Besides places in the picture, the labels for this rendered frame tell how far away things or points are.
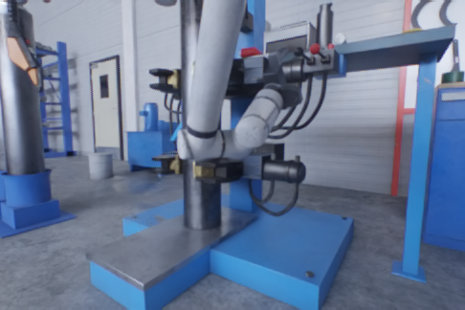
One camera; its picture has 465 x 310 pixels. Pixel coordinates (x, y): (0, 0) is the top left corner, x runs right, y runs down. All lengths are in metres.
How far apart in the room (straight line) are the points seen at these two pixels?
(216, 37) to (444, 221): 1.69
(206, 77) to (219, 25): 0.11
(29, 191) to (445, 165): 2.65
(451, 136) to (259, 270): 1.31
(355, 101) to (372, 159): 0.65
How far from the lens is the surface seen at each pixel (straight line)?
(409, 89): 3.02
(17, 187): 2.24
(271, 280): 1.15
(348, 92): 3.09
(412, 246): 1.50
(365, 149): 3.05
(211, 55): 0.58
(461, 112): 1.86
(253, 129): 0.64
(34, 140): 2.23
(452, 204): 1.91
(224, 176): 1.20
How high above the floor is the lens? 0.69
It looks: 6 degrees down
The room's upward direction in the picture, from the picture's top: straight up
